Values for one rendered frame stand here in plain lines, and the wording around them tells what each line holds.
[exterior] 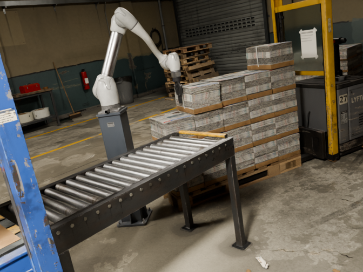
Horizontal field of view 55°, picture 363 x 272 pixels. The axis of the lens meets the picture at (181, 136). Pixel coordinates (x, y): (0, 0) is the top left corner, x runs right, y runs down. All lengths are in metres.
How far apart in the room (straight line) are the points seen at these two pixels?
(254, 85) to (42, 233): 2.50
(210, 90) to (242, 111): 0.42
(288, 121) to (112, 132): 1.77
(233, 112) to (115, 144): 1.11
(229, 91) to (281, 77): 0.58
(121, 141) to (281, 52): 1.75
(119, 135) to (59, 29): 7.25
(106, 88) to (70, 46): 7.19
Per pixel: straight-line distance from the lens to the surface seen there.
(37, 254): 1.35
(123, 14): 2.97
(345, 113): 4.01
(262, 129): 3.48
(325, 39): 3.68
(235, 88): 3.26
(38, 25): 9.70
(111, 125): 2.87
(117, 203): 1.72
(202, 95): 3.04
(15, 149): 1.23
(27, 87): 8.71
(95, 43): 10.40
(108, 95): 2.84
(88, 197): 1.80
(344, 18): 9.50
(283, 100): 3.60
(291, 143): 3.75
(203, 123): 3.10
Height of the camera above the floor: 1.45
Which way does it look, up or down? 15 degrees down
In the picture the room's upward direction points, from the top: 9 degrees counter-clockwise
